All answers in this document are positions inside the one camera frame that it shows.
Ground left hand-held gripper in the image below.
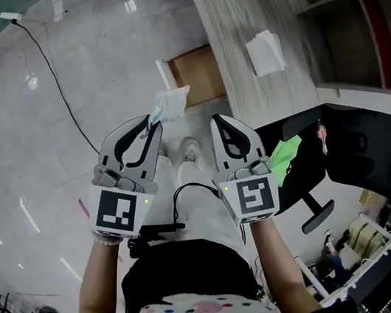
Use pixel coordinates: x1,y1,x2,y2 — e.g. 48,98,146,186
72,111,182,246

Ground white office desk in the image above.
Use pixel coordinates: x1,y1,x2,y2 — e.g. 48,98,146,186
287,199,391,313

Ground white folded paper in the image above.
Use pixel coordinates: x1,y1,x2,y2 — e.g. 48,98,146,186
243,27,287,78

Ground person's white trousers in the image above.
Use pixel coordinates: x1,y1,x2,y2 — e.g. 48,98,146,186
153,142,249,269

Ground person's white right shoe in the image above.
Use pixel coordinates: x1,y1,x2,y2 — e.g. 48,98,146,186
176,135,204,166

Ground grey wooden shelf unit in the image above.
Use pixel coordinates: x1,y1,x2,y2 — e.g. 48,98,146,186
287,0,391,122

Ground large black office chair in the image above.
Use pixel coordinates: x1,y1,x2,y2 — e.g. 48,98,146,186
248,91,391,241

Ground white teal plastic packet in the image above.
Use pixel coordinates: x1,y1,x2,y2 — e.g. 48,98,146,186
142,84,196,127

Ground brown wooden drawer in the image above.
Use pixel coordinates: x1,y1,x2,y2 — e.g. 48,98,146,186
153,41,230,113

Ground black computer monitor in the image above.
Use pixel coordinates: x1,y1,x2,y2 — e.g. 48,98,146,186
346,251,391,313

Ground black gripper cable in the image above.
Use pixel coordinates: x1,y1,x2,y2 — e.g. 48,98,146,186
168,177,226,227

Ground stack of pale boxes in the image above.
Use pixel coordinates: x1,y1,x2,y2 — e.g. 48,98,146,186
343,213,385,257

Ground green cloth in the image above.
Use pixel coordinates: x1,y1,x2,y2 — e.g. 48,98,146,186
266,134,309,188

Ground black belt-mounted box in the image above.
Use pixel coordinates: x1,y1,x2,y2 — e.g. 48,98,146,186
124,218,190,259

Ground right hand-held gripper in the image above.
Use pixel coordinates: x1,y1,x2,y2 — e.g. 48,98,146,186
201,105,285,229

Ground red hanging charm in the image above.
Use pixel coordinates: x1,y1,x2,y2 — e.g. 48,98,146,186
314,120,332,157

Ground person's black white dotted top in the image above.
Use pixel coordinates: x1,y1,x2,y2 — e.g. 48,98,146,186
20,212,361,313

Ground black floor cable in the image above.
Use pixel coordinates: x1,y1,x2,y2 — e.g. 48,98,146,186
10,7,102,167

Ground person's left forearm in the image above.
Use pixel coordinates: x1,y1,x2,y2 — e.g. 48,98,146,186
60,236,134,313

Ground person's right forearm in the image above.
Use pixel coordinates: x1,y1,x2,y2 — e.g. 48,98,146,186
247,209,325,313

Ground white bead bracelet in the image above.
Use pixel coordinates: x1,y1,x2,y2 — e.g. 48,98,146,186
91,226,122,251

